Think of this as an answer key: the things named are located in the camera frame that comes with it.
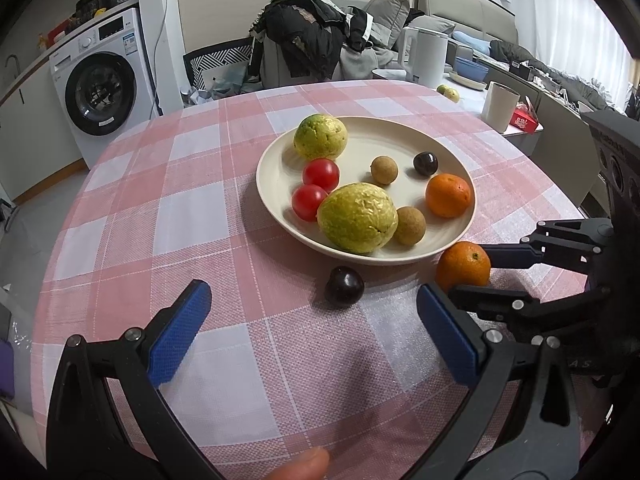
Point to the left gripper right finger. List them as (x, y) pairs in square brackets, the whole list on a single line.
[(540, 438)]

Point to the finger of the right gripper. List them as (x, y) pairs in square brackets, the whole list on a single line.
[(496, 305), (512, 256)]

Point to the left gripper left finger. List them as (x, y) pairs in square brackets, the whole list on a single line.
[(106, 415)]

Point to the orange mandarin front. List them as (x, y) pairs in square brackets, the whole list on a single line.
[(464, 263)]

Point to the orange mandarin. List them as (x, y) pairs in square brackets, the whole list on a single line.
[(448, 196), (464, 263)]

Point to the brown longan front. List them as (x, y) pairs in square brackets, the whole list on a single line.
[(411, 226)]

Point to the brown longan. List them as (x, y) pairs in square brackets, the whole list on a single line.
[(384, 170), (411, 226)]

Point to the dark plum front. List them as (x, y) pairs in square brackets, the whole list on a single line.
[(426, 164)]

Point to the dark plum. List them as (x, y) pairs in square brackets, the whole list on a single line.
[(426, 164), (344, 287)]

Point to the wrinkled yellow guava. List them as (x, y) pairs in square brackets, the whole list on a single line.
[(358, 218)]

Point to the red cherry tomato front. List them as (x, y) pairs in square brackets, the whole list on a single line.
[(322, 172)]

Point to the red cherry tomato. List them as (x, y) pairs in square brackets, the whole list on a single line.
[(306, 201), (322, 172)]

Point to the smooth yellow-green guava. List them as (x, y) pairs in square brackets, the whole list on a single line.
[(320, 136)]

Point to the person left hand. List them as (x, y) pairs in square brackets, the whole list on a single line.
[(310, 465)]

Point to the cream round plate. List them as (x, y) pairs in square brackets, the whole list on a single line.
[(280, 172)]

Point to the red box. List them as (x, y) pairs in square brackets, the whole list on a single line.
[(524, 118)]

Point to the beige tumbler cup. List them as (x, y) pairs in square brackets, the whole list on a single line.
[(499, 106)]

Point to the yellow fruit on side table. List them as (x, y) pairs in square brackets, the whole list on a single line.
[(448, 92)]

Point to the pink checkered tablecloth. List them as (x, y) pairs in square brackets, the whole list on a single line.
[(272, 372)]

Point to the blue bowl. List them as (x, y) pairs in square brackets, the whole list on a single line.
[(470, 69)]

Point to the white electric kettle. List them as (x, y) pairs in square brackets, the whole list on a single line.
[(422, 55)]

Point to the grey sofa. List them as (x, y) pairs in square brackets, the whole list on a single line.
[(563, 54)]

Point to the grey sofa pillow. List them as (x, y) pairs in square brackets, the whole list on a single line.
[(389, 17)]

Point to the pile of dark clothes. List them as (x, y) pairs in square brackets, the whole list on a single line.
[(311, 34)]

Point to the white washing machine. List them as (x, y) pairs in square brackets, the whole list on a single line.
[(104, 83)]

